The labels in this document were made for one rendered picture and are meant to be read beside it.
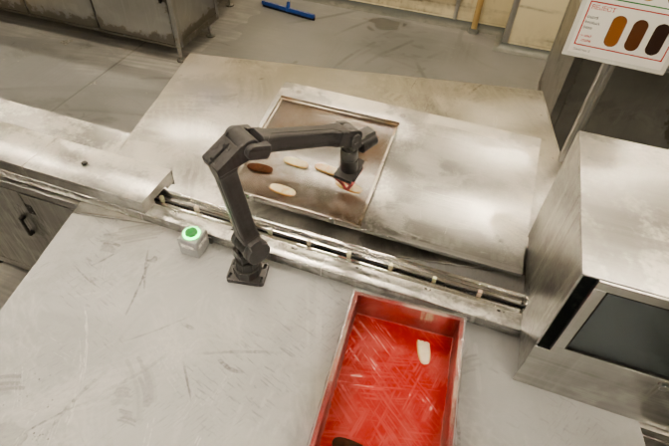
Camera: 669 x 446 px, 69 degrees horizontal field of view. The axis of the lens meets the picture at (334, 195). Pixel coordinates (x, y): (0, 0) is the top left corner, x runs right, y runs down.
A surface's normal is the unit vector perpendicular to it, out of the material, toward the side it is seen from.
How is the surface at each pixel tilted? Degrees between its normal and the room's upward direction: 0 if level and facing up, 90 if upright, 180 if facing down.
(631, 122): 90
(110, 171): 0
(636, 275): 0
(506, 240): 10
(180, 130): 0
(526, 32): 90
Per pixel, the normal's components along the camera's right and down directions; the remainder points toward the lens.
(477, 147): -0.03, -0.58
